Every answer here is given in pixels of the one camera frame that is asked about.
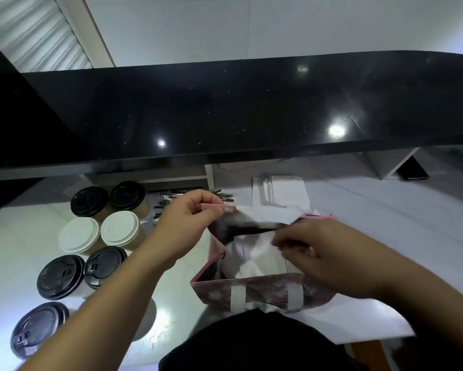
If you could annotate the cream shutter side frame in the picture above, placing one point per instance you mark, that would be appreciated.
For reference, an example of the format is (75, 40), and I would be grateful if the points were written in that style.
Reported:
(85, 34)

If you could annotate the person's right forearm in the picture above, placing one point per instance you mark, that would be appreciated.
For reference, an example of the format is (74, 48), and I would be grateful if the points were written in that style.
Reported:
(440, 312)

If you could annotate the cluster of lidded paper cups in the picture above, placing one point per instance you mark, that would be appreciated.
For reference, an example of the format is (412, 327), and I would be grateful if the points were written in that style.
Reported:
(78, 235)

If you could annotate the black glossy counter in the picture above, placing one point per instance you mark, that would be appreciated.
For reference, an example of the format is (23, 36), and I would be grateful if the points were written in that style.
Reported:
(254, 112)

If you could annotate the black phone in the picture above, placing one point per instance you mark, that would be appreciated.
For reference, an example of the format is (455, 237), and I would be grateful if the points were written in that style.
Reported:
(413, 169)

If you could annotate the white triangular support bracket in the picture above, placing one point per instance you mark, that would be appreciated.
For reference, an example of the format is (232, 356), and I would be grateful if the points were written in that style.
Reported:
(386, 164)

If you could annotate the black low shelf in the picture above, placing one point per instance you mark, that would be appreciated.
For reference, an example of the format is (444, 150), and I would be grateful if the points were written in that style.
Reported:
(3, 197)

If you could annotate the person's left hand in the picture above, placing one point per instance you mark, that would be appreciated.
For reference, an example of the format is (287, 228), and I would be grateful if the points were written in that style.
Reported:
(181, 231)

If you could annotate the person's right hand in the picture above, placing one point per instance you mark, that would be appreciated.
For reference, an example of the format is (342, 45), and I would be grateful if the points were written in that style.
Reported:
(335, 258)

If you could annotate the white paper napkin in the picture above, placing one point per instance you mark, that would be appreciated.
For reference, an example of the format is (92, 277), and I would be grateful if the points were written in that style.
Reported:
(262, 255)

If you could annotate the person's black shirt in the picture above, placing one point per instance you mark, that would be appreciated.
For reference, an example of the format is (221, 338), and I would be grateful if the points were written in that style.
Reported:
(262, 343)

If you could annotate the stack of white napkins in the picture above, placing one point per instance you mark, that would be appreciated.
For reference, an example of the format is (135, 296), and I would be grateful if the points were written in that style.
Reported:
(289, 191)

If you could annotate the tall black glossy cabinet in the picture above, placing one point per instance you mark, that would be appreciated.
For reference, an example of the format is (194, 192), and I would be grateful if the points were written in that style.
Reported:
(15, 123)

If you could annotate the white roller shutter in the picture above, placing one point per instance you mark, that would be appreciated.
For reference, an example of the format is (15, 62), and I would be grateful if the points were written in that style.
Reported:
(34, 34)

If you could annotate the pile of straws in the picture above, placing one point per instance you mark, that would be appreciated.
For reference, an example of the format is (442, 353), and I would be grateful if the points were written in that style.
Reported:
(169, 197)

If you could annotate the pink paper bag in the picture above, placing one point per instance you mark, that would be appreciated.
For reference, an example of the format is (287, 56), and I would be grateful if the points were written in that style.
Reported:
(216, 293)

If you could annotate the person's left forearm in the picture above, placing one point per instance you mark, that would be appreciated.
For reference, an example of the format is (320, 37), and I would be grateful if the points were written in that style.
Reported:
(92, 324)

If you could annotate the white-lid paper cup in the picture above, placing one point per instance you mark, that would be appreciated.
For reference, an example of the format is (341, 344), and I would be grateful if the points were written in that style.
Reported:
(228, 262)

